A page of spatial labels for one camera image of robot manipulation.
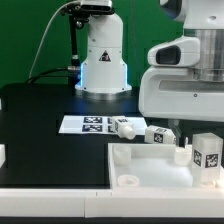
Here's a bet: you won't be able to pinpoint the white fence bar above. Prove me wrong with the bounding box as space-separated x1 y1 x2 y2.
0 188 224 218
0 144 6 168

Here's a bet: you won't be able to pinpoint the white square table top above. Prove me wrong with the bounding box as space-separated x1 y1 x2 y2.
108 143 224 189

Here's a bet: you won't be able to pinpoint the white paper marker sheet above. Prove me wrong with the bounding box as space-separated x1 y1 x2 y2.
58 115 147 135

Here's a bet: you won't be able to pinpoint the white left fence bar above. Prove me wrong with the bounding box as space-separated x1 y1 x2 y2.
0 144 6 168

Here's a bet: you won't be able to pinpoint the grey cable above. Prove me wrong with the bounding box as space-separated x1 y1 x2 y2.
28 1 81 80

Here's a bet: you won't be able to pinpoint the black cables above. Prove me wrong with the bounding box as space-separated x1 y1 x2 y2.
25 67 82 85

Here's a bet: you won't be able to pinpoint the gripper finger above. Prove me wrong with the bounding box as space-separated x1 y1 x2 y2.
168 119 181 146

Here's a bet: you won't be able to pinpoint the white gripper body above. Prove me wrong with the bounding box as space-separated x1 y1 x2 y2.
139 36 224 122

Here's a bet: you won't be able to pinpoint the white front fence bar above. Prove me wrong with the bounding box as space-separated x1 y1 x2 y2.
0 188 224 218

